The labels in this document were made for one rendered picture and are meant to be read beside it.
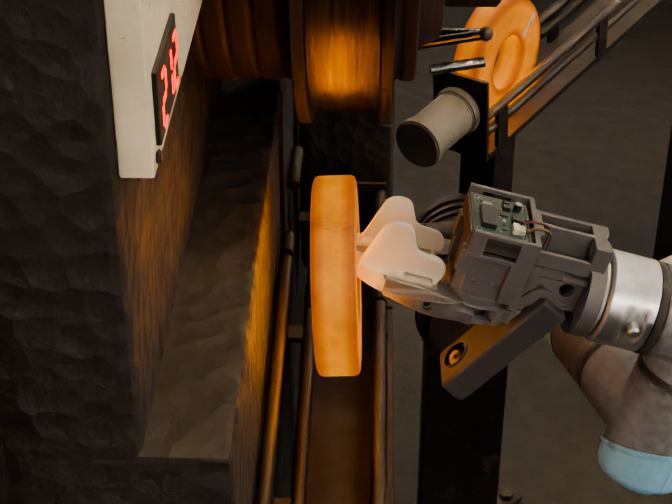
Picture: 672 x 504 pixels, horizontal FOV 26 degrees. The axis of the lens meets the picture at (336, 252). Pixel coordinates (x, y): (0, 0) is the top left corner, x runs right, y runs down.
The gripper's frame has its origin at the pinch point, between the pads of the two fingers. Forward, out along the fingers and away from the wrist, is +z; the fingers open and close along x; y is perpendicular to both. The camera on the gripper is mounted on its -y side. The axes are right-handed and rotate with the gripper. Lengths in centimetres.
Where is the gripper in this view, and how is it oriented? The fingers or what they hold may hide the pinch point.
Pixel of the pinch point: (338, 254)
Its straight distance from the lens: 113.0
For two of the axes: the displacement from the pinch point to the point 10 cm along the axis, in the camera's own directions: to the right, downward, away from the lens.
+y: 2.6, -8.0, -5.4
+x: -0.3, 5.5, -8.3
